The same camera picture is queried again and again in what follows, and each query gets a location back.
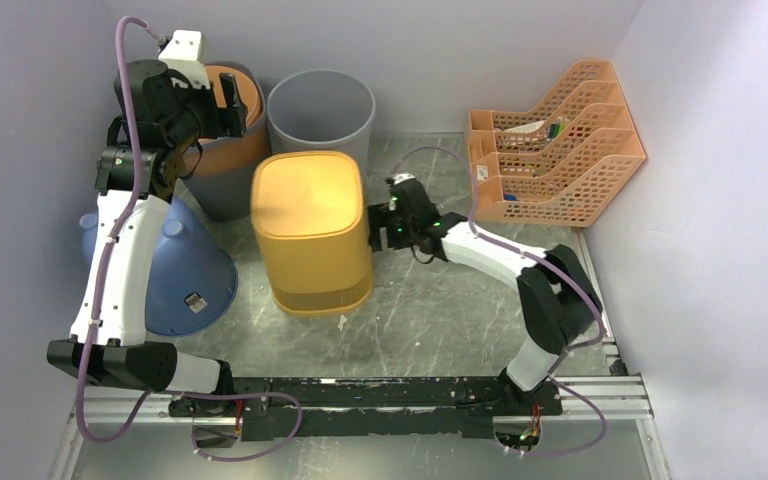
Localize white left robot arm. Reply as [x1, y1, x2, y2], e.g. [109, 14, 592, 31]
[47, 59, 247, 416]

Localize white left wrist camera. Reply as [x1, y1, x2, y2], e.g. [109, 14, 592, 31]
[158, 30, 211, 90]

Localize yellow mesh plastic bin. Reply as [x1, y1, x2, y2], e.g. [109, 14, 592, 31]
[251, 151, 374, 316]

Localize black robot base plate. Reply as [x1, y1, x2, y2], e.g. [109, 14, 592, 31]
[168, 376, 564, 443]

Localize blue plastic bin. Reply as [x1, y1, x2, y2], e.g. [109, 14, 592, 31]
[70, 191, 238, 345]

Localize aluminium frame rail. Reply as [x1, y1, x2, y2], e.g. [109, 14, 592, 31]
[49, 231, 673, 480]

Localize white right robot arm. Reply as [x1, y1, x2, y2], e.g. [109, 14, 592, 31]
[367, 173, 603, 414]

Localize dark grey ribbed bin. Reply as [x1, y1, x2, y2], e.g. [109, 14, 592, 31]
[182, 111, 272, 222]

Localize orange plastic file organizer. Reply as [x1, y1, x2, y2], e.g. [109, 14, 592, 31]
[465, 59, 646, 228]

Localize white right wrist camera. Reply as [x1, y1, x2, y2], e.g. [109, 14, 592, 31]
[388, 173, 418, 190]

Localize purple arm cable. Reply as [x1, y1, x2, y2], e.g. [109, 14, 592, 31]
[74, 15, 304, 464]
[390, 145, 609, 460]

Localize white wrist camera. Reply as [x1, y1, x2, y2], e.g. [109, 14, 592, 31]
[388, 173, 418, 190]
[158, 30, 211, 90]

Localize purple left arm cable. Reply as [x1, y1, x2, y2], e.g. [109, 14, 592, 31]
[74, 15, 304, 464]

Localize orange plastic bin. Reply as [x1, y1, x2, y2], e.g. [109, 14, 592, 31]
[181, 62, 270, 179]

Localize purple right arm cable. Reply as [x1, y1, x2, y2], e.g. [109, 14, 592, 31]
[390, 145, 609, 460]

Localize light grey plastic bin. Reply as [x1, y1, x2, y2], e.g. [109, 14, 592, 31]
[266, 69, 377, 174]

